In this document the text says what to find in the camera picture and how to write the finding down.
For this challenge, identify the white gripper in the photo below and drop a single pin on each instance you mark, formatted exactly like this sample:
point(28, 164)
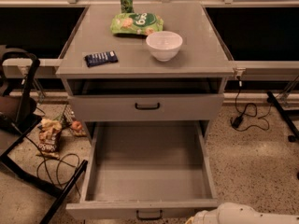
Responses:
point(204, 217)

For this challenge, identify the grey drawer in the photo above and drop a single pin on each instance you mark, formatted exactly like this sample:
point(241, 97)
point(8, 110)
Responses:
point(146, 107)
point(146, 170)

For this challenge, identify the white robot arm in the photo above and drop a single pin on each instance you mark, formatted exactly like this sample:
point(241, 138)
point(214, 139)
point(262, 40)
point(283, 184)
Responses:
point(235, 213)

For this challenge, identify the grey top drawer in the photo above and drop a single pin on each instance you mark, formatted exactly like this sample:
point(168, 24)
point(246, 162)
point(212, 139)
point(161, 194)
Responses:
point(146, 107)

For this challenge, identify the grey drawer cabinet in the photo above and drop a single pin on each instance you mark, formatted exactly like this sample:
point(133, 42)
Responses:
point(200, 67)

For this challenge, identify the black stand base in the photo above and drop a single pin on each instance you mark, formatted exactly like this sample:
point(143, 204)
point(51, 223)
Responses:
point(289, 116)

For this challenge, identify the red apple on floor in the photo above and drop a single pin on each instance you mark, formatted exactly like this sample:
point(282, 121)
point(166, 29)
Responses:
point(76, 126)

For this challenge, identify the white bowl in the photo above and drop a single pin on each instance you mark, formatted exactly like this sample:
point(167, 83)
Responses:
point(164, 45)

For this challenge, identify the brown chip bag on floor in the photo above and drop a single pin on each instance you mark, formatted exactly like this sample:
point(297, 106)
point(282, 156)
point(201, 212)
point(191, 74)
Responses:
point(49, 138)

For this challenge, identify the dark blue snack bar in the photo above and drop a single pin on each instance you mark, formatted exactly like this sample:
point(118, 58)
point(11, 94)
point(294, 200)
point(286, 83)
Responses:
point(100, 58)

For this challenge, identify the green chip bag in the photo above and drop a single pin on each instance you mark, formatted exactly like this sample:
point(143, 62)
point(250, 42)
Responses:
point(136, 24)

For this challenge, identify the wire basket on floor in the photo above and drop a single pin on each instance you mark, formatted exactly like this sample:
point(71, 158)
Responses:
point(67, 118)

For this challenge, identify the black chair frame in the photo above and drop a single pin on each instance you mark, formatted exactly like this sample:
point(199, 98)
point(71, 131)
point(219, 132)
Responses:
point(21, 122)

